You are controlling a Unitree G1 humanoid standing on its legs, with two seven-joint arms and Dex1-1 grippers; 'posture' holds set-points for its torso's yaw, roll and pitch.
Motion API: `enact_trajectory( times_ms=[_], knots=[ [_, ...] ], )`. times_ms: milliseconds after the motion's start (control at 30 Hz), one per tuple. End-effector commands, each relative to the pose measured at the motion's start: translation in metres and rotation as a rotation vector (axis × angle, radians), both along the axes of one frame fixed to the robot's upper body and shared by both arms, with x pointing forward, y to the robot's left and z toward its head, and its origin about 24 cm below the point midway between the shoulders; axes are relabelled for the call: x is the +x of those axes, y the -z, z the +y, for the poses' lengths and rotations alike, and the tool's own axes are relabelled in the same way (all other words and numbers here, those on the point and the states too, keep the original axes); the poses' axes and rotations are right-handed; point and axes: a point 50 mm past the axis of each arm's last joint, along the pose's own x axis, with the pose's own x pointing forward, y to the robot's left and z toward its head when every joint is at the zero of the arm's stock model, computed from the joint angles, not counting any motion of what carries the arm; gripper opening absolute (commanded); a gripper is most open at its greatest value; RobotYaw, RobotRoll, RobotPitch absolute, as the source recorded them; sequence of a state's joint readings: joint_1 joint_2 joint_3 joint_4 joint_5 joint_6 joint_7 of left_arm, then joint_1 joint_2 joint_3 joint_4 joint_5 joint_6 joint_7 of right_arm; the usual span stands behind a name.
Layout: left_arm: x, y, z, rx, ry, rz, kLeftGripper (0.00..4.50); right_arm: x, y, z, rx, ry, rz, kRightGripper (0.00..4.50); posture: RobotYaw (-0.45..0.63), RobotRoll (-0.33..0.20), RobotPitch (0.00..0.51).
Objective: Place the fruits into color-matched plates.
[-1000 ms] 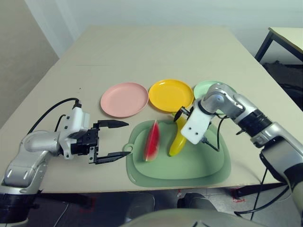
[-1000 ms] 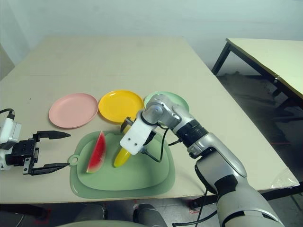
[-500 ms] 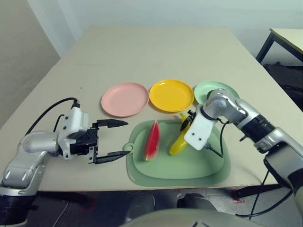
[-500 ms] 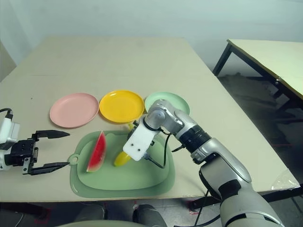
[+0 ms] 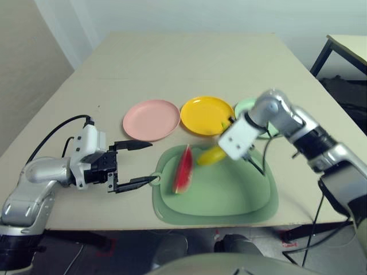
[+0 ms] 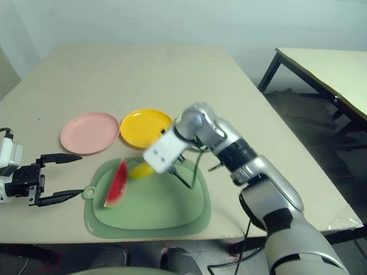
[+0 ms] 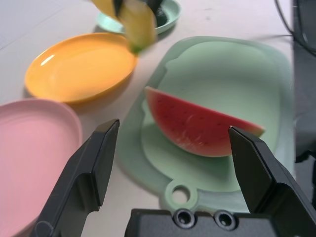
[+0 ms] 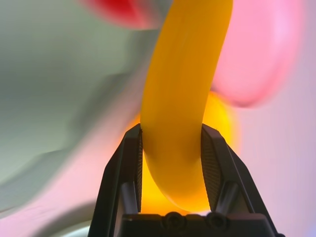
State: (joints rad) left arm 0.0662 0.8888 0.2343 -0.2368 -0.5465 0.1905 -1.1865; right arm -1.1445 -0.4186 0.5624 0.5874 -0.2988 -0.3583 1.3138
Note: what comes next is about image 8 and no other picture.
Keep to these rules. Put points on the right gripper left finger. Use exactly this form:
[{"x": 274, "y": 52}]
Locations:
[{"x": 116, "y": 177}]

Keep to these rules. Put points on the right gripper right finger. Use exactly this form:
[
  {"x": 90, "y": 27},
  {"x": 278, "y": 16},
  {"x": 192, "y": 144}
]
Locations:
[{"x": 229, "y": 177}]

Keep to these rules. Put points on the yellow toy banana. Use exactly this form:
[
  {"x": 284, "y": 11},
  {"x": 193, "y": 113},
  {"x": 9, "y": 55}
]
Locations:
[{"x": 182, "y": 86}]

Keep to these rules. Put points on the toy watermelon slice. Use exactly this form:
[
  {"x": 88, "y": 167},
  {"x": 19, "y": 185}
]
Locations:
[{"x": 123, "y": 10}]

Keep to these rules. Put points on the pink round plate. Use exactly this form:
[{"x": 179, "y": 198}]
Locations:
[{"x": 259, "y": 49}]

